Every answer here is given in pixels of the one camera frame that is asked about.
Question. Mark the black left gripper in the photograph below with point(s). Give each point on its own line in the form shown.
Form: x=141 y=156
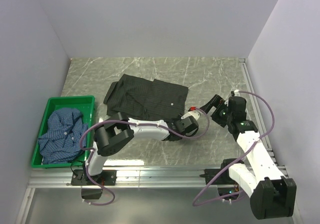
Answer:
x=178 y=119

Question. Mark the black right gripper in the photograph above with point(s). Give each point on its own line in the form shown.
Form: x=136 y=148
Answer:
x=216 y=101

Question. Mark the black pinstriped long sleeve shirt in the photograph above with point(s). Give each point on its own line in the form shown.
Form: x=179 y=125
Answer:
x=142 y=99

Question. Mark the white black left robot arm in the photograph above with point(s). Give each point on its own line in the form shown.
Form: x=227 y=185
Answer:
x=115 y=133

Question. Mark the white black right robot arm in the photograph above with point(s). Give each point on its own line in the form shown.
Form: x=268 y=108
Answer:
x=272 y=195

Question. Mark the green plastic tray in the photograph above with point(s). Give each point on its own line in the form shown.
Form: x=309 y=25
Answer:
x=85 y=104

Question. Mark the blue checked shirt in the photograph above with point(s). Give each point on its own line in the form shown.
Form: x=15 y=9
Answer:
x=60 y=144

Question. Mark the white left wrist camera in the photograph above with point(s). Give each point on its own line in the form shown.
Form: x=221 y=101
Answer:
x=192 y=112

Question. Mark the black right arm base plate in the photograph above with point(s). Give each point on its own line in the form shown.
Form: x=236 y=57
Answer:
x=209 y=174

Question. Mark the aluminium rail frame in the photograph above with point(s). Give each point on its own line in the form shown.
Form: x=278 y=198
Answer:
x=156 y=181

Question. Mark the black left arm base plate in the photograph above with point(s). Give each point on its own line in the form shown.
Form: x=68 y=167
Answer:
x=107 y=177

